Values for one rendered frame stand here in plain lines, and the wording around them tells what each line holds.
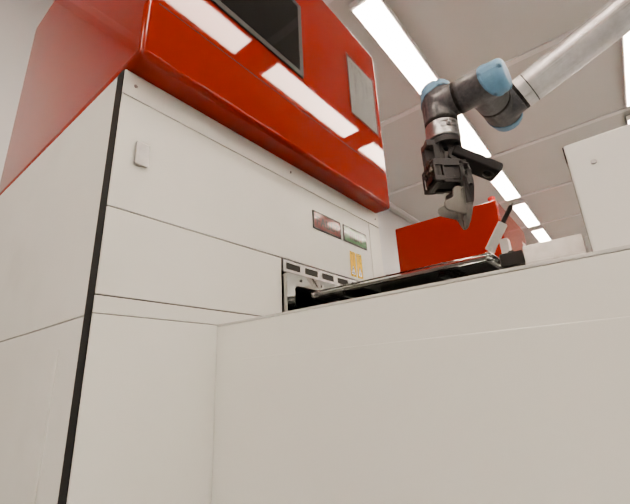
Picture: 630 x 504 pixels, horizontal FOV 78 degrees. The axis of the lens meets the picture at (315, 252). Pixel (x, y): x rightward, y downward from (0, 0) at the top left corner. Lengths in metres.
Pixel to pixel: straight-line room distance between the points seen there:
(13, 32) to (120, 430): 2.29
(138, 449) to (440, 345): 0.41
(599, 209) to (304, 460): 0.44
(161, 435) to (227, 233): 0.35
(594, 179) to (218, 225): 0.56
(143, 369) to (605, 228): 0.59
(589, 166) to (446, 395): 0.29
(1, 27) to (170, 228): 2.08
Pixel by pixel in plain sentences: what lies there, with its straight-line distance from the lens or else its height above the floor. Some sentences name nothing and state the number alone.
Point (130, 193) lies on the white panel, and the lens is 0.66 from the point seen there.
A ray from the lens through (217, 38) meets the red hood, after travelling 0.88.
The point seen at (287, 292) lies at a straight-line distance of 0.81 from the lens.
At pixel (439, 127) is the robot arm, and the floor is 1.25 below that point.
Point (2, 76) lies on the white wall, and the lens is 2.50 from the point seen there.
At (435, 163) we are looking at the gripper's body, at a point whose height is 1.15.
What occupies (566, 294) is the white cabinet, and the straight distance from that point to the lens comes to 0.43.
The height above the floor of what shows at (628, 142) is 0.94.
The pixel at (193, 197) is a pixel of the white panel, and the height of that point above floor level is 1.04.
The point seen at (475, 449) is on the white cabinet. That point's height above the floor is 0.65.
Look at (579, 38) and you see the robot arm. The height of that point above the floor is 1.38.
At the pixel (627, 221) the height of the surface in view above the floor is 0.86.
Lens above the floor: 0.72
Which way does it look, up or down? 18 degrees up
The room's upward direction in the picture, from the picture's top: 3 degrees counter-clockwise
